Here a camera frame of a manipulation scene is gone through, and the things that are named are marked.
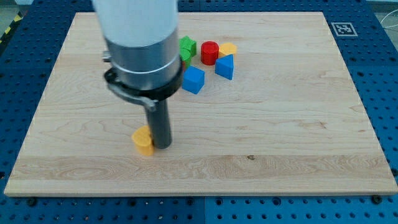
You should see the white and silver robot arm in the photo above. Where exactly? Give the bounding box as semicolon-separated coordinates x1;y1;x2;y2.
93;0;180;90

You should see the blue cube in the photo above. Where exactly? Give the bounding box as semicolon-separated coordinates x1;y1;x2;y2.
182;66;205;95

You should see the wooden board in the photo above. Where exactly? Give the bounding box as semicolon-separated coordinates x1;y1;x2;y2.
4;12;397;197

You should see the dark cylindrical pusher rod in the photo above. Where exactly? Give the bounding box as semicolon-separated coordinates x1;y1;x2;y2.
145;100;172;149

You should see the blue triangular prism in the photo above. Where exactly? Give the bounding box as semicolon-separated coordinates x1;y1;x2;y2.
215;54;234;80

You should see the green round block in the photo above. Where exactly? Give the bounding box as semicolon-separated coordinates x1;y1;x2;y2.
180;48;192;70

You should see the yellow heart-shaped block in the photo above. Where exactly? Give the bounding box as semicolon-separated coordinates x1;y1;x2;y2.
131;125;155;156

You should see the red cylinder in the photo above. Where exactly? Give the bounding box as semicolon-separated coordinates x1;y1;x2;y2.
201;41;219;65

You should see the green star block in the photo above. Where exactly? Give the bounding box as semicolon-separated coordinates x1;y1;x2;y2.
179;35;197;57

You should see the yellow hexagonal block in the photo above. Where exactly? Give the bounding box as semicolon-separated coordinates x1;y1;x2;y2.
218;42;238;58

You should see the white fiducial marker tag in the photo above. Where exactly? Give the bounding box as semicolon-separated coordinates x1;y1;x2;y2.
331;22;358;37

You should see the black yellow hazard tape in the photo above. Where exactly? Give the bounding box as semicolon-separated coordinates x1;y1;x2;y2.
1;11;24;45

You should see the black clamp ring with lever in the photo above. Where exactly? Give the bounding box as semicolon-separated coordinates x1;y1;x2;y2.
101;50;185;113

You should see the white cable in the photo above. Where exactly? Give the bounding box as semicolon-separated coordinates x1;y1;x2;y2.
379;8;398;32

